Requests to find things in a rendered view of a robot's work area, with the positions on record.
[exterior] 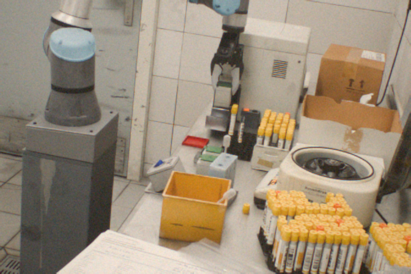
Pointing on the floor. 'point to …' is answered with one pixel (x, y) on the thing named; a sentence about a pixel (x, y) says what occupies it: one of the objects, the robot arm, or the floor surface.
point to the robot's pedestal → (62, 208)
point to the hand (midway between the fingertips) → (224, 90)
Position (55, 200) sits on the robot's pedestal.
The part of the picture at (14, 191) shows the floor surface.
